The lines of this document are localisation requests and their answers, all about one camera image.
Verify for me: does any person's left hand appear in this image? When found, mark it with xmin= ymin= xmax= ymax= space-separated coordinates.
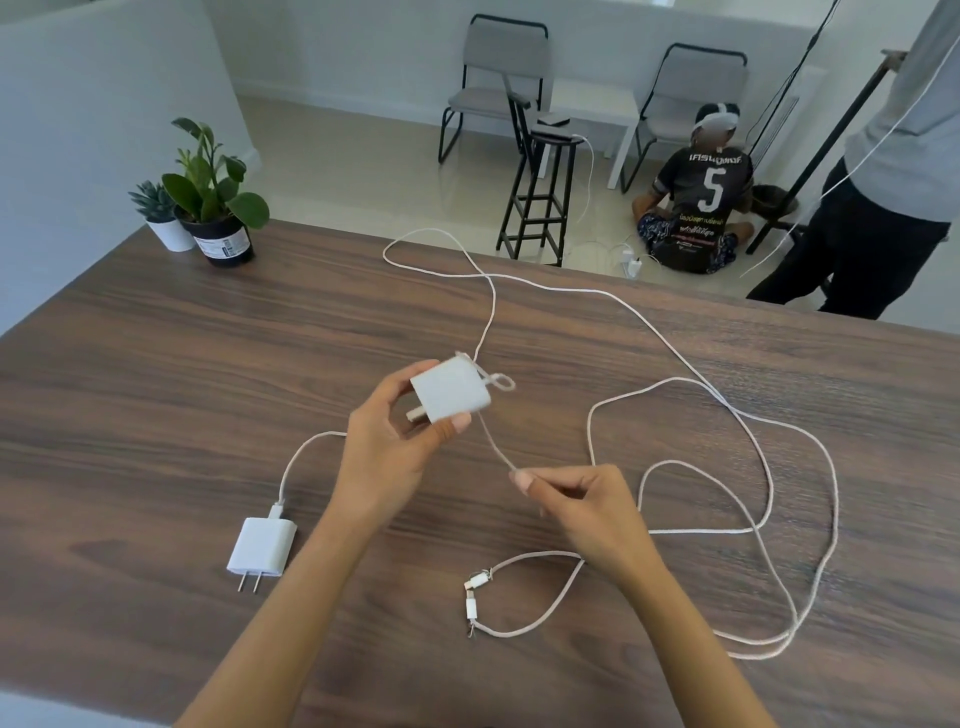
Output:
xmin=329 ymin=358 xmax=475 ymax=526

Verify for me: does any person's right hand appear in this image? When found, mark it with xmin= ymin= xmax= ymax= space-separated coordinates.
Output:
xmin=508 ymin=463 xmax=665 ymax=590

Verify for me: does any grey-white braided charger cable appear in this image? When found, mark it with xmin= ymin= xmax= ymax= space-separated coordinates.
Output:
xmin=461 ymin=348 xmax=840 ymax=661

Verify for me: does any long white charging cable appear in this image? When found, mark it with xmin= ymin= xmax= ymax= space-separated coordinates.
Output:
xmin=275 ymin=227 xmax=796 ymax=661

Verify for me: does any person's right forearm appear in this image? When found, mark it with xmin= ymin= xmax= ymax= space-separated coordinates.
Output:
xmin=618 ymin=558 xmax=781 ymax=728

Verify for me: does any person's left forearm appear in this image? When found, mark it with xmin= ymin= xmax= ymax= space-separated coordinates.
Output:
xmin=174 ymin=494 xmax=403 ymax=728

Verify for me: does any green plant in black pot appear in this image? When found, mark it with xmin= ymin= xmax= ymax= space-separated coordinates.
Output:
xmin=161 ymin=116 xmax=271 ymax=268

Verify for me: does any succulent in white pot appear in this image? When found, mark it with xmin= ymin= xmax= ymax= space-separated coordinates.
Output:
xmin=127 ymin=179 xmax=198 ymax=253

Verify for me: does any black bar stool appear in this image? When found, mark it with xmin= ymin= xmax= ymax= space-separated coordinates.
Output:
xmin=494 ymin=89 xmax=586 ymax=268

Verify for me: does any white side table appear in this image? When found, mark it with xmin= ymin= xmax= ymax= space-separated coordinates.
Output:
xmin=536 ymin=78 xmax=640 ymax=195

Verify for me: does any white headset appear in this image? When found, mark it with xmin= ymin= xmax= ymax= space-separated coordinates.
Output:
xmin=693 ymin=101 xmax=742 ymax=140

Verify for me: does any grey folding chair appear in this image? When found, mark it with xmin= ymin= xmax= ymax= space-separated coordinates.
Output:
xmin=437 ymin=13 xmax=553 ymax=166
xmin=620 ymin=42 xmax=750 ymax=195

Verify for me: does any white tower appliance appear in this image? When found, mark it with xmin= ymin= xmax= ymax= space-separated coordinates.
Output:
xmin=738 ymin=63 xmax=826 ymax=189

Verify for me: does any thin black stand pole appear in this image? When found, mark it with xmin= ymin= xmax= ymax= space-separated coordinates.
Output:
xmin=749 ymin=0 xmax=841 ymax=151

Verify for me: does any long thin white cable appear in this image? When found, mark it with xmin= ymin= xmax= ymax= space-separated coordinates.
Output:
xmin=740 ymin=29 xmax=960 ymax=279

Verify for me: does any black metal desk frame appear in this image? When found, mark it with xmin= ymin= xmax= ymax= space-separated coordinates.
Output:
xmin=746 ymin=48 xmax=909 ymax=256

